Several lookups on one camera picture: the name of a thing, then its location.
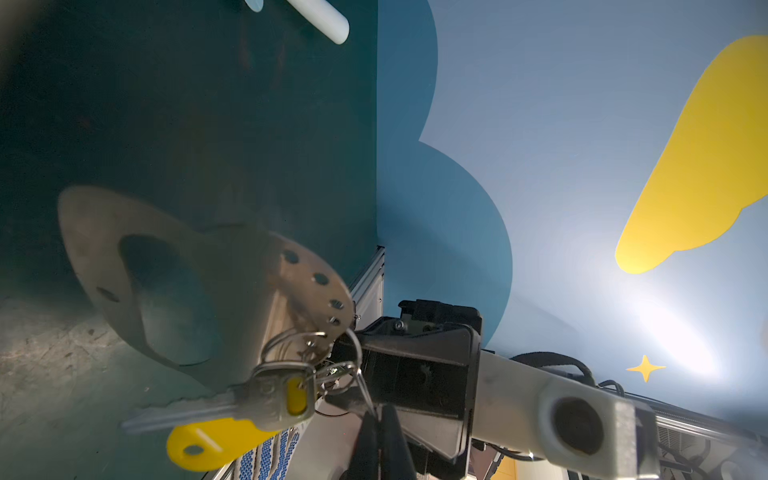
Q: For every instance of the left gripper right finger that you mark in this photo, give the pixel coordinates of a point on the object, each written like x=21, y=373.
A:
x=395, y=458

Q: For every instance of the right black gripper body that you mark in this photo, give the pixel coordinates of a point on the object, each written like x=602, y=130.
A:
x=425, y=363

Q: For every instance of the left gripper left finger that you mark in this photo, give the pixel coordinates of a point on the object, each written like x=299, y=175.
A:
x=364, y=461

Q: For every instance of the yellow key with keyring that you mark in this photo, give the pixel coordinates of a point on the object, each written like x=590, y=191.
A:
x=209, y=432

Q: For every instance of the left blue dotted work glove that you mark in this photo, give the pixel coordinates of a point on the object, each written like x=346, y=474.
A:
x=271, y=459

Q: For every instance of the light blue toy shovel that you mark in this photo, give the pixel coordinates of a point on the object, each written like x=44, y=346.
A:
x=320, y=14

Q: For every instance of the aluminium frame right post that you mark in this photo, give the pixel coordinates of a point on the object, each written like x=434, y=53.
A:
x=367, y=291

